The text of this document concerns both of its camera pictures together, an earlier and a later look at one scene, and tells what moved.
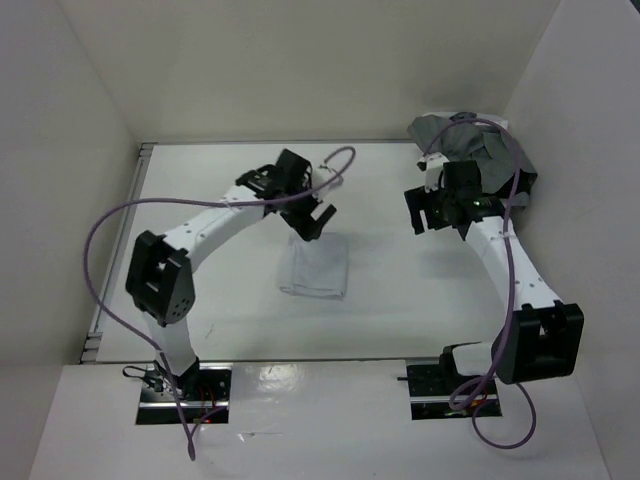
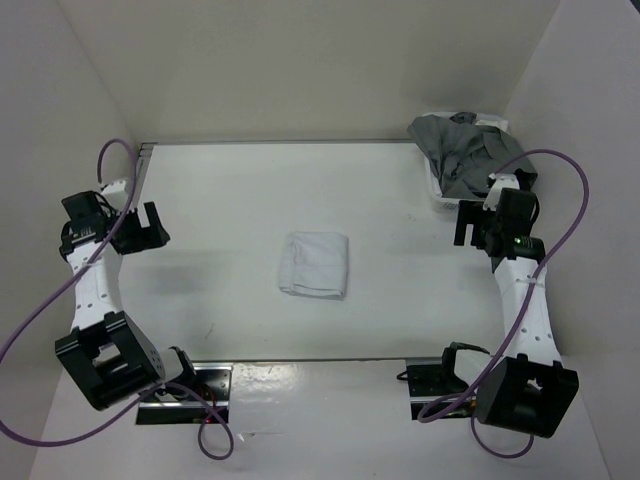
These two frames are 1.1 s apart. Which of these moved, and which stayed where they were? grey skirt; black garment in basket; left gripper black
Moved: left gripper black
Stayed: grey skirt; black garment in basket
